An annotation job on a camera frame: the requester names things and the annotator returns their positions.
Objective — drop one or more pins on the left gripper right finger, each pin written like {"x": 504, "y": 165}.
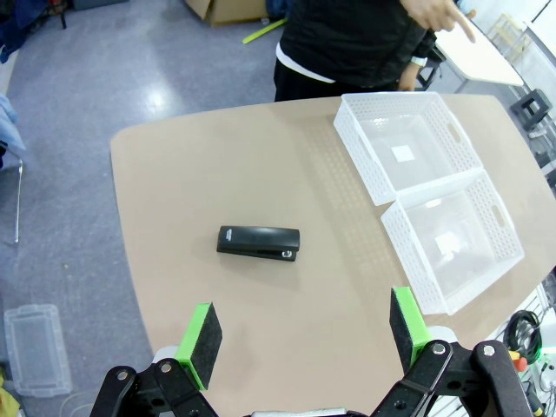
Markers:
{"x": 410, "y": 330}

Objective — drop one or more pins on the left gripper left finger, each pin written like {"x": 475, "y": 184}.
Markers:
{"x": 200, "y": 347}

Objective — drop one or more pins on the black stapler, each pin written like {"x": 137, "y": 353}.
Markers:
{"x": 260, "y": 241}

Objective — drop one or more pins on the person left forearm black sleeve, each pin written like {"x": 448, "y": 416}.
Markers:
{"x": 423, "y": 45}

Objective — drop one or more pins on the person left hand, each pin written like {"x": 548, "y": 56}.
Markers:
{"x": 409, "y": 78}

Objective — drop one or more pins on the person right hand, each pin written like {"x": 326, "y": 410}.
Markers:
{"x": 434, "y": 13}

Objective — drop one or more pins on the white perforated plastic basket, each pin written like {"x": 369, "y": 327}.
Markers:
{"x": 456, "y": 243}
{"x": 404, "y": 143}

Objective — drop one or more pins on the clear plastic storage box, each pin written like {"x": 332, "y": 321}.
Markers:
{"x": 37, "y": 349}

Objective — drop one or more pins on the metal chair leg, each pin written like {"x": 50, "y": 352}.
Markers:
{"x": 18, "y": 200}

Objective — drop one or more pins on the black square stool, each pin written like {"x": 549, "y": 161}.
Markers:
{"x": 530, "y": 108}

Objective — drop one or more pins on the white wrist watch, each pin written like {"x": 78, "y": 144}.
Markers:
{"x": 419, "y": 61}

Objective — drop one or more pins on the white side table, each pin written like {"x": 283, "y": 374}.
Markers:
{"x": 473, "y": 56}

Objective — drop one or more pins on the person torso black jacket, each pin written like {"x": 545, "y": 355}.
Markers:
{"x": 347, "y": 43}

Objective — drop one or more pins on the light blue cloth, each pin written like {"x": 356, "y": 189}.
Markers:
{"x": 8, "y": 121}

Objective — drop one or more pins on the light wooden rack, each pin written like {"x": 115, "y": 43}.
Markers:
{"x": 510, "y": 30}

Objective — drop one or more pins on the yellow-green flat strip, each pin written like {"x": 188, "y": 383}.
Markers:
{"x": 264, "y": 31}

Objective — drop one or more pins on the cardboard box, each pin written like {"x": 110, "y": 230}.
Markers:
{"x": 230, "y": 9}

